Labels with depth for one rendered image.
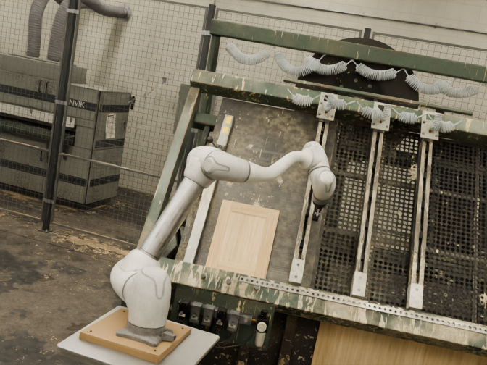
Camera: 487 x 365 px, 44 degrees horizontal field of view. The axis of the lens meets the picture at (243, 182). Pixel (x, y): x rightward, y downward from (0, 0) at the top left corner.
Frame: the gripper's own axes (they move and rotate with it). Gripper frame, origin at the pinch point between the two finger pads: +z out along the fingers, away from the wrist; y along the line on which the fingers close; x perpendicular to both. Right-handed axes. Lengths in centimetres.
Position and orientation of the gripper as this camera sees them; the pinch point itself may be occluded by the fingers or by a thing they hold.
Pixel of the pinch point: (315, 216)
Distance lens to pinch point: 315.9
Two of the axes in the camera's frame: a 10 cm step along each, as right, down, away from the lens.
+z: -0.2, 5.1, 8.6
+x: -9.8, -1.9, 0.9
